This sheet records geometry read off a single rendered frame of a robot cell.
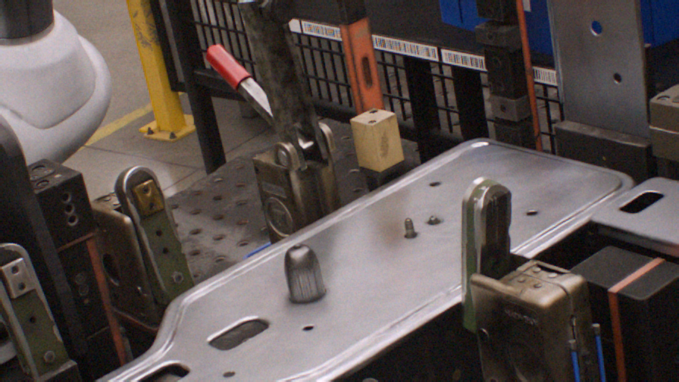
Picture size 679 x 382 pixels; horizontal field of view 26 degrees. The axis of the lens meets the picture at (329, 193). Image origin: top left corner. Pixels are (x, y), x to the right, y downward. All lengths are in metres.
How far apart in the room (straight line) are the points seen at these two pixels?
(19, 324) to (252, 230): 0.90
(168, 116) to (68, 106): 2.63
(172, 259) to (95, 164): 3.13
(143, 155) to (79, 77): 2.55
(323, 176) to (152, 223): 0.19
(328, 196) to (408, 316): 0.26
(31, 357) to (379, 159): 0.40
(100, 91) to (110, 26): 3.85
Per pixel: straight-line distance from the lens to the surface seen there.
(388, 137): 1.48
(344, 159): 2.33
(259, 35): 1.41
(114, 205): 1.40
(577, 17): 1.50
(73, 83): 1.92
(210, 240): 2.16
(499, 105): 1.67
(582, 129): 1.54
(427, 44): 1.77
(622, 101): 1.50
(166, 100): 4.53
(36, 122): 1.89
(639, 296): 1.26
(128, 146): 4.57
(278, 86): 1.42
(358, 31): 1.49
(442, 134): 2.19
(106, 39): 5.67
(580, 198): 1.39
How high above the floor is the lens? 1.61
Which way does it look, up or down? 24 degrees down
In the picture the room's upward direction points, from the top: 12 degrees counter-clockwise
